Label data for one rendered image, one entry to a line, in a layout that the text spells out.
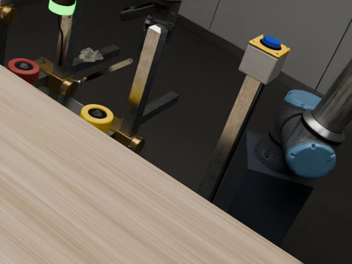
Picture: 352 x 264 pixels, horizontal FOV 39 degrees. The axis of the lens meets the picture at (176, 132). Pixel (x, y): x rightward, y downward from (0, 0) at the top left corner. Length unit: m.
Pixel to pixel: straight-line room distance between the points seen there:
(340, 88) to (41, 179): 0.91
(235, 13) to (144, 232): 3.22
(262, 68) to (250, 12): 2.96
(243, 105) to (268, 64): 0.12
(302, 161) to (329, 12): 2.28
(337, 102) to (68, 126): 0.80
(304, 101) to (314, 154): 0.23
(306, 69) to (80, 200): 3.07
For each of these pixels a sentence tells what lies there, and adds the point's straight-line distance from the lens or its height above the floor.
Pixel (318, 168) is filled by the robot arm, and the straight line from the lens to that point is 1.62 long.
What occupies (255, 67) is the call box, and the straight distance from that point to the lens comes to 1.05.
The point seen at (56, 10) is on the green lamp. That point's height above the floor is 1.08.
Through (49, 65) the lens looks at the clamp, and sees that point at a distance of 1.45.
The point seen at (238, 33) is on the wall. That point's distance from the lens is 4.07.
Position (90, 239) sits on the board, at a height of 0.90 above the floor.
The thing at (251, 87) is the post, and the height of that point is 1.12.
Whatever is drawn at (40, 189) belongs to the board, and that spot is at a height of 0.90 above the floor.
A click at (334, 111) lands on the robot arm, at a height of 0.96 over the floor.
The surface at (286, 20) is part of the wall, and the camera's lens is 3.88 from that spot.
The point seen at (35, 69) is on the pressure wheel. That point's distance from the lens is 1.35.
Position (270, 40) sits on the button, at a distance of 1.05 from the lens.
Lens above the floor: 1.58
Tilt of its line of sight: 33 degrees down
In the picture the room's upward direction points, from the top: 20 degrees clockwise
